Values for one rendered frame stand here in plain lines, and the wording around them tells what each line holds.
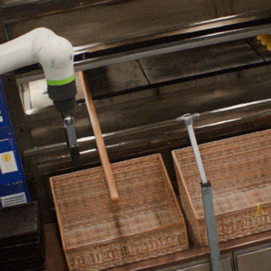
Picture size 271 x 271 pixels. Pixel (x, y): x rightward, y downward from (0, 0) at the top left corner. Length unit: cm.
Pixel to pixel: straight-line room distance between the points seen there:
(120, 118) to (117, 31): 45
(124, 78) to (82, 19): 46
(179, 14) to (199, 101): 46
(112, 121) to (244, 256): 90
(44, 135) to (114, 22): 64
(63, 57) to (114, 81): 150
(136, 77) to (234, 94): 48
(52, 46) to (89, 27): 119
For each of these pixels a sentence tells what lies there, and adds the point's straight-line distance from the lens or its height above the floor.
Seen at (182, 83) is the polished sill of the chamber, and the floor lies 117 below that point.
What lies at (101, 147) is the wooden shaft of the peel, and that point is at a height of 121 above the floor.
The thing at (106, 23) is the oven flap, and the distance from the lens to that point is 357.
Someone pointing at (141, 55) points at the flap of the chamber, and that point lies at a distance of 348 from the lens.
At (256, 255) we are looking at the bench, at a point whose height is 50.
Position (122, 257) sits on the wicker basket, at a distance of 354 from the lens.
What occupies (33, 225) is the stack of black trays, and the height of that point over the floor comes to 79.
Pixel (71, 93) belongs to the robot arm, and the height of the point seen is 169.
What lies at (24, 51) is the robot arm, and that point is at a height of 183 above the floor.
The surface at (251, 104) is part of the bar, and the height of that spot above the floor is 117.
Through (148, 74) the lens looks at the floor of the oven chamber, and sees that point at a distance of 387.
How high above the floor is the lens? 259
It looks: 26 degrees down
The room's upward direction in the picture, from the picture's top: 9 degrees counter-clockwise
